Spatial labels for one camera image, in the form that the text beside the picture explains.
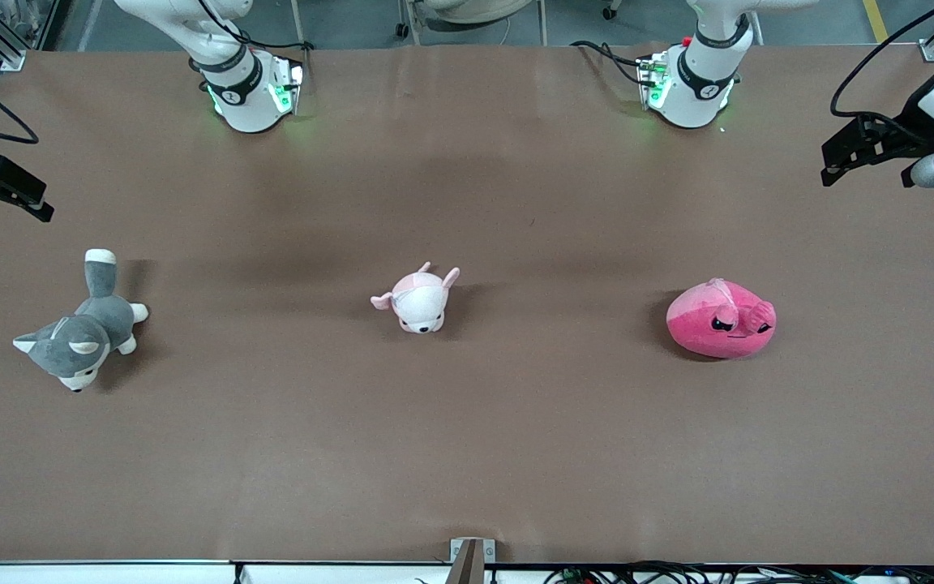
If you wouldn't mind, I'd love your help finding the black base cable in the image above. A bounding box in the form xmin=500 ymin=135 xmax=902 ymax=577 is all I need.
xmin=195 ymin=0 xmax=315 ymax=52
xmin=570 ymin=40 xmax=651 ymax=87

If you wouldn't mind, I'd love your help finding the white stand with legs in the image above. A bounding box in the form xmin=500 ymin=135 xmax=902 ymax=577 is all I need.
xmin=396 ymin=0 xmax=549 ymax=46

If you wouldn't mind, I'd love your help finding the black cable bundle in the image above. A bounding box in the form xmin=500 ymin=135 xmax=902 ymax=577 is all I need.
xmin=544 ymin=560 xmax=934 ymax=584

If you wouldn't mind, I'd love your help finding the yellow floor tape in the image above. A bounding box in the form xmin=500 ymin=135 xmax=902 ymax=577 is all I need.
xmin=862 ymin=0 xmax=890 ymax=44

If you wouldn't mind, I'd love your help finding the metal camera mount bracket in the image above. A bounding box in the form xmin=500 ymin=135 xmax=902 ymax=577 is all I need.
xmin=449 ymin=538 xmax=497 ymax=584

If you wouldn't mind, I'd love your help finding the pale pink white plush puppy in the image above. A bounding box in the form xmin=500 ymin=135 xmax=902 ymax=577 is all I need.
xmin=370 ymin=261 xmax=461 ymax=335

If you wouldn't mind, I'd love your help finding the black left base cable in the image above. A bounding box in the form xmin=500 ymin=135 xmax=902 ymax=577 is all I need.
xmin=570 ymin=40 xmax=651 ymax=87

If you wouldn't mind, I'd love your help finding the round hot pink plush toy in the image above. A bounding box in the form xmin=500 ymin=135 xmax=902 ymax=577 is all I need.
xmin=666 ymin=277 xmax=778 ymax=360

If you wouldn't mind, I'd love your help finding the black right base cable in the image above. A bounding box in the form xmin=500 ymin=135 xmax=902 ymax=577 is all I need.
xmin=195 ymin=0 xmax=315 ymax=52

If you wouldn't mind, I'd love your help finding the grey white husky plush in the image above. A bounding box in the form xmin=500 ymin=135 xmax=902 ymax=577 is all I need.
xmin=13 ymin=248 xmax=150 ymax=393

